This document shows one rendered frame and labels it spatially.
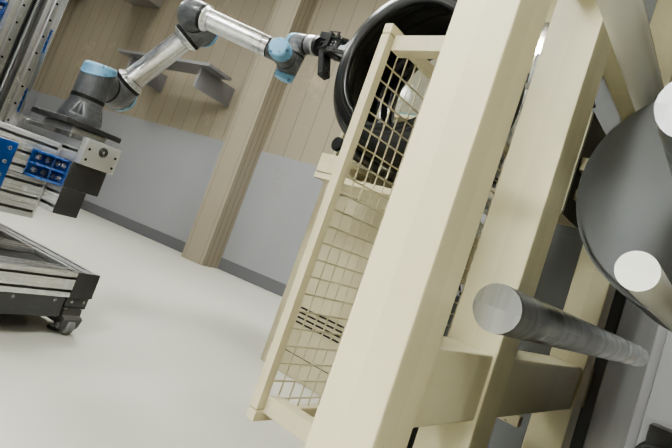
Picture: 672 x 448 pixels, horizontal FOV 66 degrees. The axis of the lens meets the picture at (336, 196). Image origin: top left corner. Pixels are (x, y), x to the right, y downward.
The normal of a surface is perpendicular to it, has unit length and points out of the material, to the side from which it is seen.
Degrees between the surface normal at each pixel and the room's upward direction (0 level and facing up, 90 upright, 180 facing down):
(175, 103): 90
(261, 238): 90
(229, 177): 90
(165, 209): 90
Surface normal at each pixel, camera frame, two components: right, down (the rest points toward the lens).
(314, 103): -0.45, -0.25
